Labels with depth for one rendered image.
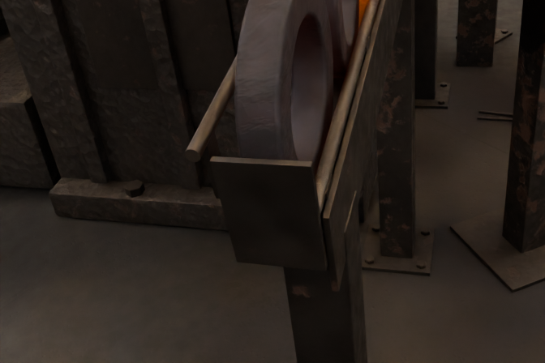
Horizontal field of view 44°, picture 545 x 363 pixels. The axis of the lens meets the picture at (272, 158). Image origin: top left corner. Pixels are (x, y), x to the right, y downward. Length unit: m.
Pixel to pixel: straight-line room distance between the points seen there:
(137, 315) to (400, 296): 0.48
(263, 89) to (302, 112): 0.15
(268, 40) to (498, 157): 1.19
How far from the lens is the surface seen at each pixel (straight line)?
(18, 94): 1.63
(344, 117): 0.57
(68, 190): 1.56
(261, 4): 0.48
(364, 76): 0.64
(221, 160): 0.47
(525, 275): 1.30
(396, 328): 1.20
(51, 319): 1.36
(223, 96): 0.53
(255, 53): 0.46
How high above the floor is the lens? 0.89
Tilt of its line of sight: 33 degrees down
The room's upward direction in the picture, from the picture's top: 8 degrees counter-clockwise
